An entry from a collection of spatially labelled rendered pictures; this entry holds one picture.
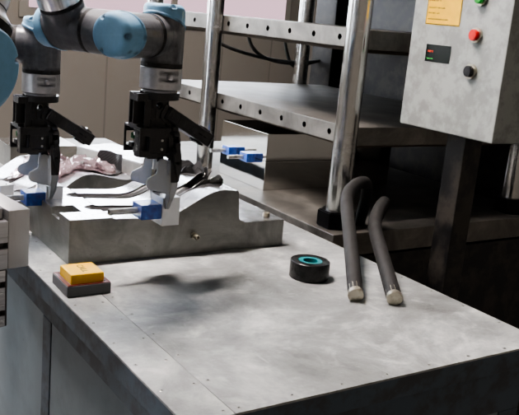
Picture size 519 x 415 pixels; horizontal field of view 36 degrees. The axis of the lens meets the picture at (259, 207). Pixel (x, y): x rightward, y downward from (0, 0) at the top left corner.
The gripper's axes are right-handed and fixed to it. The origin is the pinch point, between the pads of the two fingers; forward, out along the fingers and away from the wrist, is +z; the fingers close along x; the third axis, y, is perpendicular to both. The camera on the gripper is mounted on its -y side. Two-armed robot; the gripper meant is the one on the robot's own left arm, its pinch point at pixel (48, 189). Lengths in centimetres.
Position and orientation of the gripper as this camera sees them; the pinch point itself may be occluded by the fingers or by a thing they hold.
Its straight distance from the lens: 171.6
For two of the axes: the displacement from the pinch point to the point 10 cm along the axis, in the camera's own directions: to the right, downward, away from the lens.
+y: -8.4, 0.5, -5.4
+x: 5.4, 2.5, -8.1
